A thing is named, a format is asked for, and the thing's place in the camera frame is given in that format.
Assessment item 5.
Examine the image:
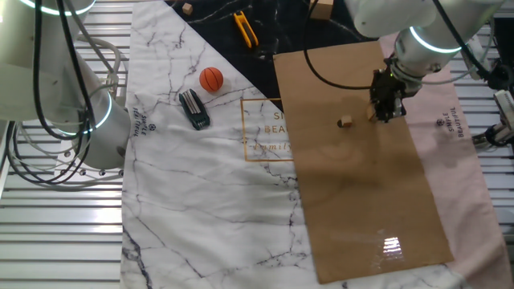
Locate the marble print cloth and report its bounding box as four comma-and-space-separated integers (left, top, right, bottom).
120, 0, 514, 289

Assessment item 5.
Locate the black flat device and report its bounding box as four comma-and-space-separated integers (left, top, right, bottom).
493, 18, 514, 58

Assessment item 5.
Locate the small grey mounted device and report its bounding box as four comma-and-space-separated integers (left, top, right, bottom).
471, 123, 514, 149

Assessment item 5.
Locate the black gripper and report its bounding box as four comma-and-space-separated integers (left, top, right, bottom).
369, 67, 407, 124

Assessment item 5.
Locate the brown cardboard sheet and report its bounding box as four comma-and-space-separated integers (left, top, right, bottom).
272, 39, 455, 285

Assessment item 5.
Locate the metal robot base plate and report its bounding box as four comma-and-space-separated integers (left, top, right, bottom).
51, 132, 125, 189

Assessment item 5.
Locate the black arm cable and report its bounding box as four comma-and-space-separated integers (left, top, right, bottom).
302, 0, 514, 92

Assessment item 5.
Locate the orange mini basketball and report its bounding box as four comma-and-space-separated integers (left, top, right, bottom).
199, 67, 225, 94

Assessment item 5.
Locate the silver camera box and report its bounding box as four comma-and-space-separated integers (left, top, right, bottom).
493, 90, 514, 125

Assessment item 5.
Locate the large wooden block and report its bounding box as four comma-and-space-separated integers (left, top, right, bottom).
308, 0, 335, 21

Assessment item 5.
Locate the yellow utility knife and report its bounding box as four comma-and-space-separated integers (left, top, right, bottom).
233, 10, 260, 49

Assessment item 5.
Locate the dark green hex key set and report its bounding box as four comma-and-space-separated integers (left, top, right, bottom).
178, 89, 211, 131

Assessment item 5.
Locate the black cable bundle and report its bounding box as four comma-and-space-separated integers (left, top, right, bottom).
0, 0, 97, 186

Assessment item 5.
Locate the thick grey base cable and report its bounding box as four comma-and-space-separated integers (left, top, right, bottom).
71, 34, 122, 101

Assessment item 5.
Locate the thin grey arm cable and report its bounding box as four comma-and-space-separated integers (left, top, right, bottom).
421, 23, 497, 86

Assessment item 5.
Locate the clear tape patch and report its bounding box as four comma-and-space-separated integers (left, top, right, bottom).
332, 230, 405, 271

